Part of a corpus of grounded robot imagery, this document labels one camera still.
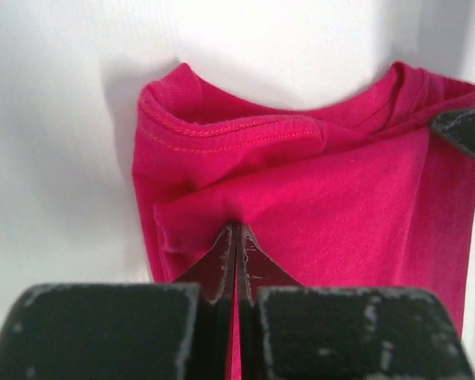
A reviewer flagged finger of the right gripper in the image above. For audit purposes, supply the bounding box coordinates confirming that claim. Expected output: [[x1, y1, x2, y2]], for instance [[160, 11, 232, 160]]
[[430, 108, 475, 161]]

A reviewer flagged red t shirt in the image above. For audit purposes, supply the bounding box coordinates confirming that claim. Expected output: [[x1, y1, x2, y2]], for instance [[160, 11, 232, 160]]
[[132, 60, 475, 380]]

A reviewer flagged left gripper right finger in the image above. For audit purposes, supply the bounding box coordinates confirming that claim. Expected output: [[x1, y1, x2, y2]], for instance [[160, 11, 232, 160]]
[[236, 223, 302, 307]]

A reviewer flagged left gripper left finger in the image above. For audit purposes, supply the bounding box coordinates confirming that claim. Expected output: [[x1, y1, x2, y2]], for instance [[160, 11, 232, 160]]
[[172, 223, 236, 304]]

